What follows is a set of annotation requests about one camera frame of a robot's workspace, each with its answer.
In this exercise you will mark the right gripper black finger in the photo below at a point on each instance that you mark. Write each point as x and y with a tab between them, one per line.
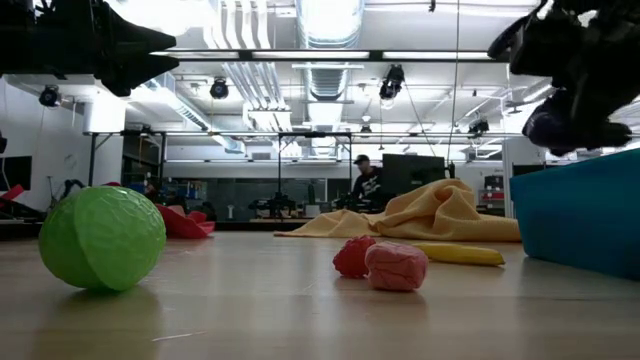
610	107
607	136

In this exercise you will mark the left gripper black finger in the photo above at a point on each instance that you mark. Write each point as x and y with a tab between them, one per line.
130	72
130	35

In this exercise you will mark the purple toy eggplant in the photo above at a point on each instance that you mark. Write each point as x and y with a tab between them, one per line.
545	127

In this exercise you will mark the light green toy cabbage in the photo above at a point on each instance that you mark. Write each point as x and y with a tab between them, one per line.
100	240

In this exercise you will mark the yellow toy banana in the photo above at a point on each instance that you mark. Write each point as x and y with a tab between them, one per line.
460	254

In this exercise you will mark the pink toy meat chunk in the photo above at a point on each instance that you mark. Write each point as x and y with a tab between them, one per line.
395	267

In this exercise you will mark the red toy raspberry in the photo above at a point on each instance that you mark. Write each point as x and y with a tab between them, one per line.
350	257

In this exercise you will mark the teal tupperware container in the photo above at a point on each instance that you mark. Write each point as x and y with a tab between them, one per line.
580	215

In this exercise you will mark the black ceiling spotlight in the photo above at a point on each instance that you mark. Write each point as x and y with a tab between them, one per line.
218	89
392	82
50	96
478	126

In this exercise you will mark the white pillar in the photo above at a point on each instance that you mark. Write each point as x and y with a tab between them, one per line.
520	175

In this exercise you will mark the red angled object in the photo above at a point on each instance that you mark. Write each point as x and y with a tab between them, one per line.
12	192

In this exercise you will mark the red cloth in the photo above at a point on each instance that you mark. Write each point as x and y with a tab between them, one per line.
185	225

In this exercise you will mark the orange-yellow towel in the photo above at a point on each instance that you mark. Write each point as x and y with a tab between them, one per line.
440	215

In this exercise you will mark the large black monitor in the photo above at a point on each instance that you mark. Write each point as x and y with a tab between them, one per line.
412	172

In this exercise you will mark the person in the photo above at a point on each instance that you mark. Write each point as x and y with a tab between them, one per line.
369	185

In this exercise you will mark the small dark wall monitor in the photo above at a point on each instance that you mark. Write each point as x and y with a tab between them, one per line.
15	172

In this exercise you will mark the black background workstation frame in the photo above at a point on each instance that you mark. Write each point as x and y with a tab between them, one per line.
279	165

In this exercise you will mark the silver ventilation duct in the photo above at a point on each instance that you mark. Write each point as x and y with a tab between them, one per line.
327	80

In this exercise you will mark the black aluminium table frame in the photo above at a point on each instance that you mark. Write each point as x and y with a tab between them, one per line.
375	55

